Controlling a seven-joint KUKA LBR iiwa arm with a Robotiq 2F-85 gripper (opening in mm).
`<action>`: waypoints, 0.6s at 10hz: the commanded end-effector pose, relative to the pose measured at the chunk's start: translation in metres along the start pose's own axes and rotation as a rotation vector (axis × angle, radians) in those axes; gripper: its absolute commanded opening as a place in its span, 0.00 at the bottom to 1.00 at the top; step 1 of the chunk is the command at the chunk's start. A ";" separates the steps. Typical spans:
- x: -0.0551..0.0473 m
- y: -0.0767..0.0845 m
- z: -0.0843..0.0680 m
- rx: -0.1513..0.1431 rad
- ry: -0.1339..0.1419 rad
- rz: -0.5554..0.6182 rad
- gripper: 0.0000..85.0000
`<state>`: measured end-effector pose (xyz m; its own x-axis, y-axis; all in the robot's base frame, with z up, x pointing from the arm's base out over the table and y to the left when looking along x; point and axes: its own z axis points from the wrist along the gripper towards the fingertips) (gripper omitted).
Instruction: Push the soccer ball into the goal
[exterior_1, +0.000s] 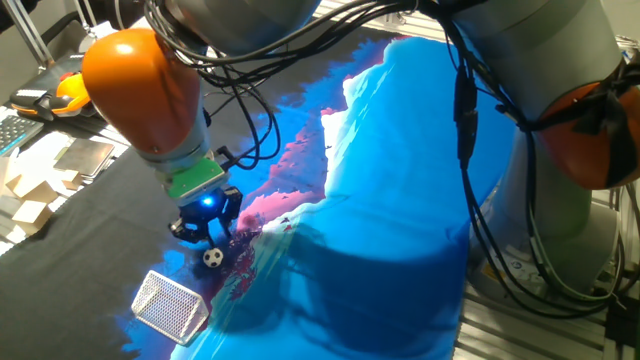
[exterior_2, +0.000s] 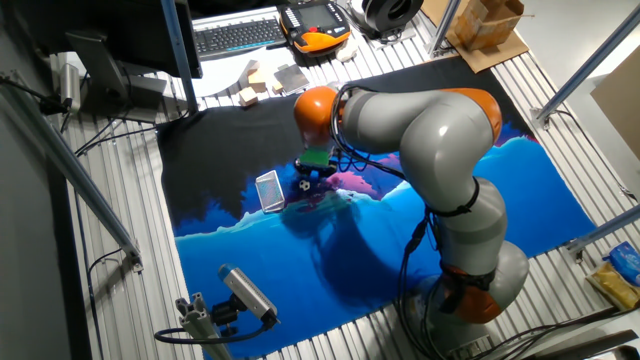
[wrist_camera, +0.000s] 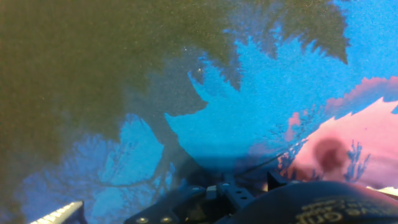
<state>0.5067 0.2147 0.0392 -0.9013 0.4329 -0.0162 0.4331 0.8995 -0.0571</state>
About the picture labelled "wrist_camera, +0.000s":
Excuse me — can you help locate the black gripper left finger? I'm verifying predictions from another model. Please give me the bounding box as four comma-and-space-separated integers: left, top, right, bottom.
123, 182, 259, 224

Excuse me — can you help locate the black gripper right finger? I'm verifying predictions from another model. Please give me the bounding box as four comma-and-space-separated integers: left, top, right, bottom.
267, 170, 289, 191

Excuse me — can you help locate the blue black printed cloth mat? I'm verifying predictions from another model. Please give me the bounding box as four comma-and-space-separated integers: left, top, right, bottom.
0, 0, 398, 224

